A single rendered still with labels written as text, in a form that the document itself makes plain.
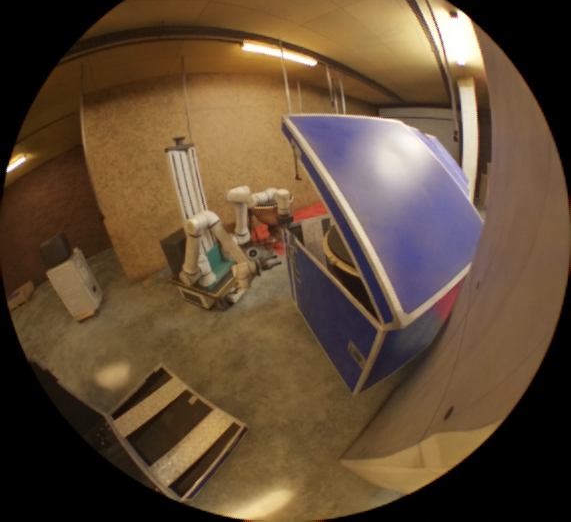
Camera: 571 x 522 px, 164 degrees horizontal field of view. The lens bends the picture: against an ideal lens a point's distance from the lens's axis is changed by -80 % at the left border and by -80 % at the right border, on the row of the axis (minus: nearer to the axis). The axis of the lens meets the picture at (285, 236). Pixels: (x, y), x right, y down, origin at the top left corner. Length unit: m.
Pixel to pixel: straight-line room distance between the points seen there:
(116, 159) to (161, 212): 1.16
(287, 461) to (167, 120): 4.13
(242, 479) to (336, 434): 0.71
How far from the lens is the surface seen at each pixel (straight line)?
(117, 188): 3.39
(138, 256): 3.59
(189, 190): 2.11
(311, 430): 1.58
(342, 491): 1.60
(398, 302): 0.68
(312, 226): 1.70
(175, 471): 1.67
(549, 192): 0.27
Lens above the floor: 1.56
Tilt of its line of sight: 25 degrees down
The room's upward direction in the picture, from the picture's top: 7 degrees counter-clockwise
